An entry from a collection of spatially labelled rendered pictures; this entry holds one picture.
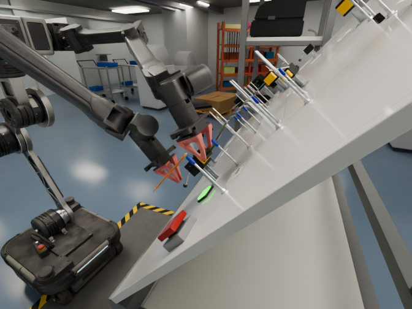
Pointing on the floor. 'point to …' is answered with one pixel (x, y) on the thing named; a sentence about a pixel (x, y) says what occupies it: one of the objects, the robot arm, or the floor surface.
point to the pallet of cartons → (218, 103)
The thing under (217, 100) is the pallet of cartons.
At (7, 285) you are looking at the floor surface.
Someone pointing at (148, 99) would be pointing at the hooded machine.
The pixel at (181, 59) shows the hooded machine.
